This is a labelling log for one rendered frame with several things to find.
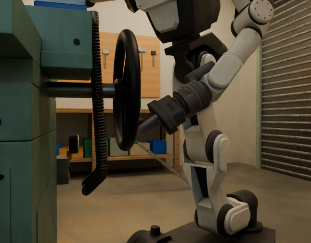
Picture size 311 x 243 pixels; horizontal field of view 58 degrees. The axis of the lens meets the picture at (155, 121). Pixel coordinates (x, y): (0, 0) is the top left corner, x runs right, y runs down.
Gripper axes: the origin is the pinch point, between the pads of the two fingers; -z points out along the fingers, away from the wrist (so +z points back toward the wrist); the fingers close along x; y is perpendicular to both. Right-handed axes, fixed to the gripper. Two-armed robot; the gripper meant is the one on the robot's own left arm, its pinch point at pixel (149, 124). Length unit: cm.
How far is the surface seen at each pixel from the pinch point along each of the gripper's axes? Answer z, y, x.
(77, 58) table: -9.5, 28.2, -0.9
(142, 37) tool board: 120, -164, 294
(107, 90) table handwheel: -6.2, 15.5, 2.2
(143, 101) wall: 76, -227, 243
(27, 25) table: -14.4, 40.2, -7.3
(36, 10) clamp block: -11.5, 35.8, 8.3
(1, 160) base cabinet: -27.7, 27.0, -14.5
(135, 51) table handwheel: 1.2, 25.4, -3.6
